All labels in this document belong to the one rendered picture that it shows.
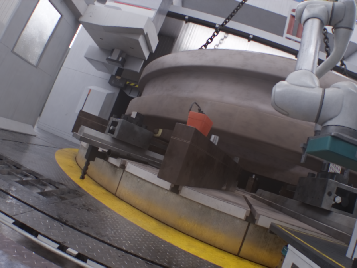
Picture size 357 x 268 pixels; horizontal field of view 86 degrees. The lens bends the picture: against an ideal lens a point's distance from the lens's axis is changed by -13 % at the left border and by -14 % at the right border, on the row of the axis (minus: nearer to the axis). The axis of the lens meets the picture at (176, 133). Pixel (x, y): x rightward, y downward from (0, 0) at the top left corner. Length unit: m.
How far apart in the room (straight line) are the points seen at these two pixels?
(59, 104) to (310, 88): 5.93
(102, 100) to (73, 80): 1.34
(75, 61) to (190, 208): 5.64
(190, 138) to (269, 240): 0.81
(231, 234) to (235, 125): 1.00
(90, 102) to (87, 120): 1.91
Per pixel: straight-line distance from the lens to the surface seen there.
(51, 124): 6.34
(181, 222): 1.58
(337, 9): 1.46
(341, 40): 1.43
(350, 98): 1.04
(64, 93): 6.37
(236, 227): 1.51
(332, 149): 0.93
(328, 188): 1.80
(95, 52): 5.22
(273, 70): 2.30
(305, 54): 1.19
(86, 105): 5.48
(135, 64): 4.78
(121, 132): 2.42
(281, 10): 8.87
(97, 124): 3.58
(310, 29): 1.32
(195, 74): 2.66
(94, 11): 4.49
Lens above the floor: 0.45
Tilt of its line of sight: 7 degrees up
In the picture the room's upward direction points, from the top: 20 degrees clockwise
